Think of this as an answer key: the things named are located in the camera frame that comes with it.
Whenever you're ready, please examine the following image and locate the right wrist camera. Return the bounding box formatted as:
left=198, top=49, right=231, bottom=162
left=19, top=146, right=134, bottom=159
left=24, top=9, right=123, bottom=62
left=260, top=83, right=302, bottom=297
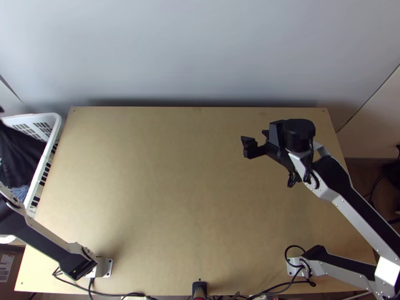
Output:
left=261, top=121, right=285, bottom=142

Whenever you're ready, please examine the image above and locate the white laundry basket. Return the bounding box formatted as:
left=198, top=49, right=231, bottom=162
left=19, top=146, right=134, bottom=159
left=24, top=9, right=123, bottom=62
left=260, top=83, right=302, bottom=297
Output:
left=0, top=112, right=62, bottom=245

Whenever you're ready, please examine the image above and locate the heap of clothes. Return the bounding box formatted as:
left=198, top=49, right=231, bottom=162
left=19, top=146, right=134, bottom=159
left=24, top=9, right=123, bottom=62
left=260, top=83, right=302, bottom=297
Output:
left=0, top=120, right=45, bottom=202

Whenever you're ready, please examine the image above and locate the cardboard box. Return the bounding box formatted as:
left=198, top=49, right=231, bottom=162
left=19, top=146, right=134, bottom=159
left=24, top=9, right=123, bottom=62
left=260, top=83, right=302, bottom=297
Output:
left=0, top=244, right=27, bottom=300

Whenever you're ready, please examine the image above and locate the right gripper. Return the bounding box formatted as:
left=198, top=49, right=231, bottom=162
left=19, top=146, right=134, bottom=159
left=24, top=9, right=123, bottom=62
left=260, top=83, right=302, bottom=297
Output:
left=240, top=135, right=297, bottom=173

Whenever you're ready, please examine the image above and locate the black cable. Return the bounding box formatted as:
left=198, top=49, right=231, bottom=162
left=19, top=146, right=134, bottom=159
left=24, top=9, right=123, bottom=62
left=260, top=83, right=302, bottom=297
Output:
left=286, top=138, right=314, bottom=189
left=284, top=245, right=317, bottom=288
left=51, top=265, right=96, bottom=300

